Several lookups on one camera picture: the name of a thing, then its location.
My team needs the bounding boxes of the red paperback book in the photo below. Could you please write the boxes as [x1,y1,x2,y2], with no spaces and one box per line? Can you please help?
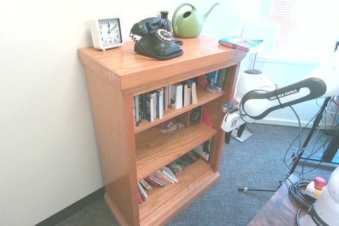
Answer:
[148,172,170,187]

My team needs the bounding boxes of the small wooden speaker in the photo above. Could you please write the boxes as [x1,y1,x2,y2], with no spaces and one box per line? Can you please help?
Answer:
[188,105,203,128]

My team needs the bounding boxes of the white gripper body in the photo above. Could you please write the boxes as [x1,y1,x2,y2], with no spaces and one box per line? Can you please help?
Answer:
[220,111,247,133]

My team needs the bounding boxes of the dark green spine book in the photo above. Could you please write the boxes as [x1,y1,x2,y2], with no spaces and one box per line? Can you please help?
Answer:
[133,95,146,128]

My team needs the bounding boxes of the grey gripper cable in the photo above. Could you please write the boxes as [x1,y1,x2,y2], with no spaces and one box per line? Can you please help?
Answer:
[287,88,304,166]

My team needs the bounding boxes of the white book red dots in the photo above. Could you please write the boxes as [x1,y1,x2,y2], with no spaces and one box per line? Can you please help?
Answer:
[160,166,179,184]

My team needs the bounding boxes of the blue travel guide book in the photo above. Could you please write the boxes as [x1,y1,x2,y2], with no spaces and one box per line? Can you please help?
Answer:
[206,69,221,93]

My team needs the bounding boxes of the wooden bookshelf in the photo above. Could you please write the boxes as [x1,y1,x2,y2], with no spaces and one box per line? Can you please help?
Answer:
[77,34,248,226]

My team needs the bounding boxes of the white square alarm clock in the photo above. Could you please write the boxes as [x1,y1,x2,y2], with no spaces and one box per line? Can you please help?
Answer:
[89,16,124,52]

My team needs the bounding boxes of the thin red book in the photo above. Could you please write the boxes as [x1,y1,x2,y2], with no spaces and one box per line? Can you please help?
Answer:
[202,107,213,129]

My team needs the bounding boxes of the grey green book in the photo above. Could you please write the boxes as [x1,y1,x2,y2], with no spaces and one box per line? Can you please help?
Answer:
[218,67,228,93]

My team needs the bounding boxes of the black white cover book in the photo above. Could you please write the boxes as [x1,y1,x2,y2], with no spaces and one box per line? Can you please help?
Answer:
[192,137,213,164]

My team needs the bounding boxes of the yellow red emergency stop button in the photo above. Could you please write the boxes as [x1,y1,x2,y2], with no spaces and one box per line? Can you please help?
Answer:
[306,176,327,200]

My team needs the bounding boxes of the loose paper cards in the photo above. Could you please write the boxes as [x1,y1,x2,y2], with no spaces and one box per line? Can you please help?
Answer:
[159,121,185,133]

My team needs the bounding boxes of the coiled black cable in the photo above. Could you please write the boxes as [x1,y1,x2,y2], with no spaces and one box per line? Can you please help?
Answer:
[289,178,318,226]

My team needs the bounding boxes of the white metal stand base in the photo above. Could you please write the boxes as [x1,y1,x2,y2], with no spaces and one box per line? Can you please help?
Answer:
[231,126,254,142]

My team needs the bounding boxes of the cream paged book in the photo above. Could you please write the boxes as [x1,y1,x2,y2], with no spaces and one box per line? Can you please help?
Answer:
[182,82,193,107]

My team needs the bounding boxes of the teal paperback book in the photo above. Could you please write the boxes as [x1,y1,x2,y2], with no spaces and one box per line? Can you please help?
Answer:
[218,36,264,53]

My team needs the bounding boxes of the green plastic watering can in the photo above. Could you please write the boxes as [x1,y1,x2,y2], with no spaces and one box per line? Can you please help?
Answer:
[172,2,220,38]

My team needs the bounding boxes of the thick white book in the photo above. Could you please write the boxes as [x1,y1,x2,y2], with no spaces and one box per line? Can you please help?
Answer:
[169,83,184,110]

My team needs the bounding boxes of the blue grey paperback book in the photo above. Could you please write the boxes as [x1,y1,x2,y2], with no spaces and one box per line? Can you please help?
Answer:
[186,79,199,104]

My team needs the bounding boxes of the blue white spine book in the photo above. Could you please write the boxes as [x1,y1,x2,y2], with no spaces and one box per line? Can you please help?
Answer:
[145,93,155,122]

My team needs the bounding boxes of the dark wooden table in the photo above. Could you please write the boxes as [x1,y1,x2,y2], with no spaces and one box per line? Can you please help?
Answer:
[247,174,318,226]

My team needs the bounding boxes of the dark green cover book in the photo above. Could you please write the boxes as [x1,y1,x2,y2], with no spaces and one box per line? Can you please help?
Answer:
[166,151,200,176]

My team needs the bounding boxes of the white grey cover book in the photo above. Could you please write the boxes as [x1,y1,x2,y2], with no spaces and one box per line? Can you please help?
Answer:
[137,183,146,205]

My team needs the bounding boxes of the black rotary telephone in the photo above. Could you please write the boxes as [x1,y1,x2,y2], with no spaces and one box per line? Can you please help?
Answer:
[129,17,184,61]

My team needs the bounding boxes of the black glossy vase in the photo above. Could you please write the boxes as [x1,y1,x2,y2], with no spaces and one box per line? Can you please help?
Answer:
[159,10,172,30]

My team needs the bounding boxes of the window blinds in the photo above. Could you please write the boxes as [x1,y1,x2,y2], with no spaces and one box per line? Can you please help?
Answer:
[267,0,339,55]

